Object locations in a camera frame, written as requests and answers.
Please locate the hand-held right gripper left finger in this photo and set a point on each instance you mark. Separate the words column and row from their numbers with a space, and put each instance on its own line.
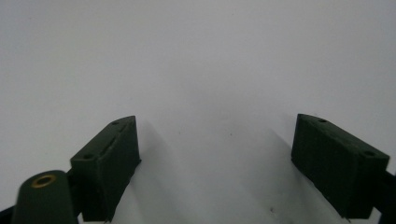
column 104, row 168

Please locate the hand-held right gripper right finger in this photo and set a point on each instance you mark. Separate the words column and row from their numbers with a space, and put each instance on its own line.
column 339, row 168

